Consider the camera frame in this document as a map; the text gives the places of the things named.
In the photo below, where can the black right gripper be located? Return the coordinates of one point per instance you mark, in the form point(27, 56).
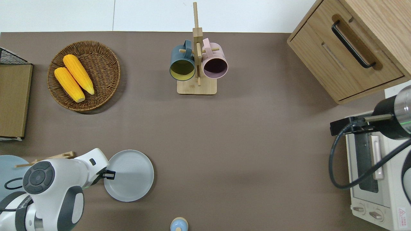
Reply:
point(357, 125)

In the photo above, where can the wooden plate rack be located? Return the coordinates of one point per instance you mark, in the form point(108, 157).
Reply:
point(61, 156)

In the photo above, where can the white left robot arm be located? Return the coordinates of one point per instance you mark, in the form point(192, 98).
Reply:
point(54, 199)

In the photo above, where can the pink mug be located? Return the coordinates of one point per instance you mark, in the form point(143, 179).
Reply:
point(215, 54)

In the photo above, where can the light blue plate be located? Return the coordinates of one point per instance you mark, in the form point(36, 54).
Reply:
point(9, 166)

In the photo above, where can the yellow corn cob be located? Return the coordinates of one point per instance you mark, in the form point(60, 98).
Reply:
point(69, 85)
point(78, 73)

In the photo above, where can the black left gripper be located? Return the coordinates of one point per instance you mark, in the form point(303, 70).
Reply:
point(99, 179)

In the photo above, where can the white oven knob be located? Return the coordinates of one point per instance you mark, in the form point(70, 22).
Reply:
point(375, 215)
point(358, 210)

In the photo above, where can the brown wicker basket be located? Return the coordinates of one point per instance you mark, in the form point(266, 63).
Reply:
point(102, 64)

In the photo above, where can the gray plate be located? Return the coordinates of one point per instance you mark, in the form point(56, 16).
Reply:
point(131, 176)

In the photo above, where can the white toaster oven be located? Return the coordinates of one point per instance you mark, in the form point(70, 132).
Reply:
point(362, 199)

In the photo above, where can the wooden mug tree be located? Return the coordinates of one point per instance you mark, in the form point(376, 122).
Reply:
point(196, 89)

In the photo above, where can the brown table mat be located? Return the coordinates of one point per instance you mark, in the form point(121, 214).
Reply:
point(257, 144)

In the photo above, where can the dark teal mug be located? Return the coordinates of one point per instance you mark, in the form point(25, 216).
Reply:
point(181, 57)

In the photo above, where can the light wooden drawer cabinet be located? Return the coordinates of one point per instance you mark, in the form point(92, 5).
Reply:
point(369, 32)

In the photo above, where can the light blue round container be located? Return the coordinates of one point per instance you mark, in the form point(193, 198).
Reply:
point(179, 225)

